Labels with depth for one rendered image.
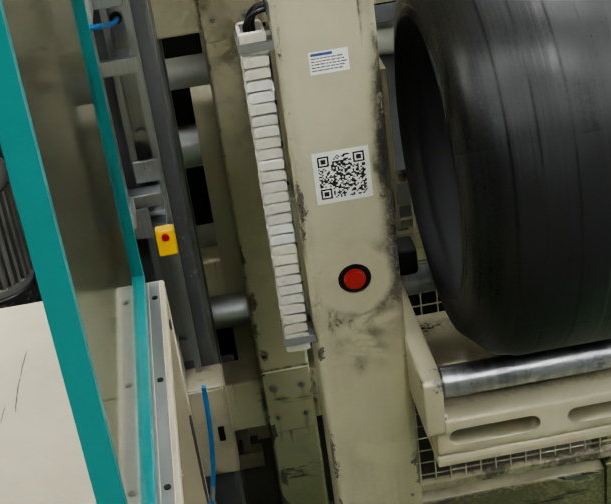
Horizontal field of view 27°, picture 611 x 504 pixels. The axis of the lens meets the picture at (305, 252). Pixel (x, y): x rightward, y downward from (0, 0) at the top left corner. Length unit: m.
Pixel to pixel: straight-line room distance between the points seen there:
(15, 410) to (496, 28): 0.72
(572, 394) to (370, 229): 0.37
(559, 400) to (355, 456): 0.32
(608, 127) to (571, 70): 0.08
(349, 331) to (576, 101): 0.49
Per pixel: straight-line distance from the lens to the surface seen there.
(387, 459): 1.91
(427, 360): 1.74
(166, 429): 1.15
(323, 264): 1.71
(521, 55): 1.51
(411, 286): 1.99
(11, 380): 1.28
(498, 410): 1.78
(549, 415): 1.81
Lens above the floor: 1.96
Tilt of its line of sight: 30 degrees down
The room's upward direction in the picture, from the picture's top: 8 degrees counter-clockwise
